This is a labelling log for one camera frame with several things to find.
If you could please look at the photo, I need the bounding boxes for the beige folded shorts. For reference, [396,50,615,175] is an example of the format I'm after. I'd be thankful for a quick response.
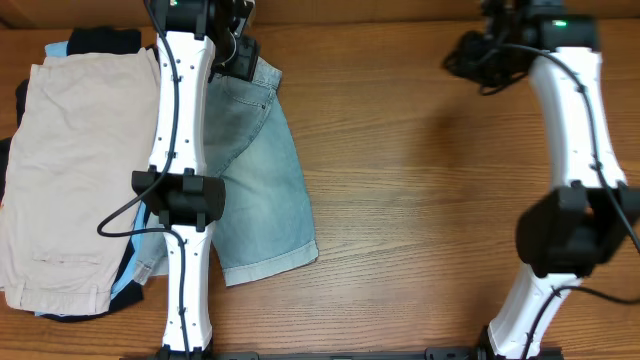
[0,48,166,317]

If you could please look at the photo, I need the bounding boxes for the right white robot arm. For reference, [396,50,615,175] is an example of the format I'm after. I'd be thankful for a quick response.
[425,0,639,360]

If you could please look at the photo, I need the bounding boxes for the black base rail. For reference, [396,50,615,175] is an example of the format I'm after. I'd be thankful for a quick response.
[119,344,565,360]

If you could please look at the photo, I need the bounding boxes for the light blue denim shorts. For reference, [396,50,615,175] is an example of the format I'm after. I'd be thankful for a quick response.
[132,55,320,288]

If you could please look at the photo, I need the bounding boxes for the black folded garment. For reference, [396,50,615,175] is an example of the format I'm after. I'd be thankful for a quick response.
[0,27,167,324]

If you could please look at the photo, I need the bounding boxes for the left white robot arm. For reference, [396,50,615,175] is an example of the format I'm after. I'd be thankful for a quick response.
[131,0,259,359]

